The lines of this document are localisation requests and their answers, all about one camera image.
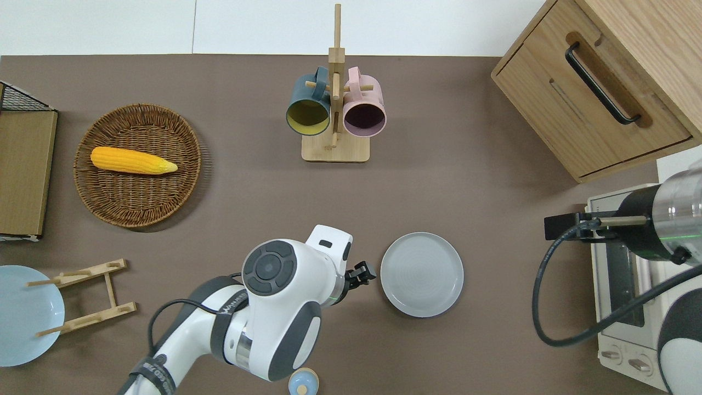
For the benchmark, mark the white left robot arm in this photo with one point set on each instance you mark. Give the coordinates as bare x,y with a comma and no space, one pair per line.
274,307

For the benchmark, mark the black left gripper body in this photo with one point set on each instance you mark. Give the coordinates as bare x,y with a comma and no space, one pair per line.
351,282

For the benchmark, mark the gray round plate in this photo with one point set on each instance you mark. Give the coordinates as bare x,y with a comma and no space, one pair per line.
422,274

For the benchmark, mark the wooden plate rack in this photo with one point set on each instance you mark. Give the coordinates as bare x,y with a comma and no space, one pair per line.
96,317

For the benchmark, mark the yellow corn cob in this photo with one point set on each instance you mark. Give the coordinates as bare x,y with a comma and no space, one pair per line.
134,161

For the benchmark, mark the wooden mug tree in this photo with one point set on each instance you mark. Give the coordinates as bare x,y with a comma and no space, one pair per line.
335,151

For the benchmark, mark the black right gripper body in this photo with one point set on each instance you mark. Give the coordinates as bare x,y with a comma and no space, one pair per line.
595,233

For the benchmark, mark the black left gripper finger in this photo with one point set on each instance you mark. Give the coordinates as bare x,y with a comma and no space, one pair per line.
363,281
367,269

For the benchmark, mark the blue lidded wooden jar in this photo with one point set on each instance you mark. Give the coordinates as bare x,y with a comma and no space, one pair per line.
303,383

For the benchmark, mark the pink mug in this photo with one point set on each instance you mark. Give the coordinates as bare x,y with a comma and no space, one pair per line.
368,93

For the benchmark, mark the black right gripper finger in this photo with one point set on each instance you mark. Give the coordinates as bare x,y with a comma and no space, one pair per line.
559,221
560,233

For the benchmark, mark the wooden drawer cabinet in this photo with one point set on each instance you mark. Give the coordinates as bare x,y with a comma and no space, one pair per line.
548,109

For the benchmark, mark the round wicker basket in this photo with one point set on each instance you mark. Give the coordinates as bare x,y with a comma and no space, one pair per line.
142,197

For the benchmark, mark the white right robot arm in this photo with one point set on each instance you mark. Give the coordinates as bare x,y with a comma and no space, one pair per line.
647,225

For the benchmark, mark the light blue plate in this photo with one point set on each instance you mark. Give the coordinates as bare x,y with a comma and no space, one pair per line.
22,329

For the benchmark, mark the dark teal mug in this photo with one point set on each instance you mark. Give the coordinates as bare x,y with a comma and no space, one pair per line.
307,93

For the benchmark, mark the white toaster oven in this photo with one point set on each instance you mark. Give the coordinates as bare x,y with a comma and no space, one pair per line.
622,274

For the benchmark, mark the white oven knob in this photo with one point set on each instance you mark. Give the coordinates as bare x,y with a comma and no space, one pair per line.
639,365
610,355

